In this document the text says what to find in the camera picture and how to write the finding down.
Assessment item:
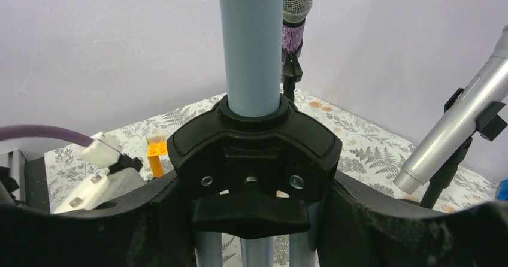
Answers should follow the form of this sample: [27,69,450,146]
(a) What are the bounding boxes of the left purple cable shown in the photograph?
[0,125,95,148]

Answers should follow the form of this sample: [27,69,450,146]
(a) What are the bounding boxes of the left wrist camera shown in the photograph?
[52,132,146,214]

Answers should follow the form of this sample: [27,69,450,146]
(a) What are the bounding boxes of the orange toy block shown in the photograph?
[147,142,168,178]

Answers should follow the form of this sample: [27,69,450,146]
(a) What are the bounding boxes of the light blue music stand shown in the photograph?
[167,0,341,266]

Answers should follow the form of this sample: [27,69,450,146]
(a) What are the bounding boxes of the silver microphone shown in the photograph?
[394,27,507,194]

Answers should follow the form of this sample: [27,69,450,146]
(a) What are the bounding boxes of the purple glitter microphone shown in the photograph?
[281,0,313,66]

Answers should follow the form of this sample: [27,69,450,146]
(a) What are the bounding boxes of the blue toy car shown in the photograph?
[496,179,508,201]

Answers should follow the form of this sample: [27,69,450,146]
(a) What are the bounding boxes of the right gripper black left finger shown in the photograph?
[1,174,195,266]

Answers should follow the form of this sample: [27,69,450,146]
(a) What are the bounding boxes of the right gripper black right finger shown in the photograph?
[317,172,507,266]

